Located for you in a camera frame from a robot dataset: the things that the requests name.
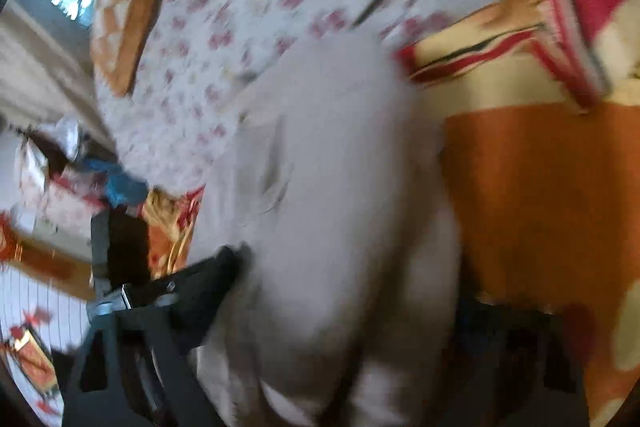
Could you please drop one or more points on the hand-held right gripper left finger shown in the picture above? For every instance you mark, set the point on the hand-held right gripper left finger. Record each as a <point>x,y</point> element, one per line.
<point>200,297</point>

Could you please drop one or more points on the beige zip jacket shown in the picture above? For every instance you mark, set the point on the beige zip jacket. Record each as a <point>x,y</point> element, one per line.
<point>325,207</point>

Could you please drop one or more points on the orange cushion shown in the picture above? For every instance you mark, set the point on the orange cushion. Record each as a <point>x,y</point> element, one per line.
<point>125,22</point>

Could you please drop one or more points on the red yellow orange blanket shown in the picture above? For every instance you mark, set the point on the red yellow orange blanket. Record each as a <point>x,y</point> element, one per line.
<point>525,182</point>

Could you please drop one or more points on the dark furniture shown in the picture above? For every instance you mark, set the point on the dark furniture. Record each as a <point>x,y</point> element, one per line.
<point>127,247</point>

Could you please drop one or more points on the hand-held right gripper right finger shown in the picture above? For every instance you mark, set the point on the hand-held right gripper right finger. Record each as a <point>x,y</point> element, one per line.
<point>500,337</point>

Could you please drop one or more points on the blue cloth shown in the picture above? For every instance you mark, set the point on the blue cloth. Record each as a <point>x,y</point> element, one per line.
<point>122,187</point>

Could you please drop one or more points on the patterned box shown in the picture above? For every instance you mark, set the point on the patterned box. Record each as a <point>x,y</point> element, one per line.
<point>55,202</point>

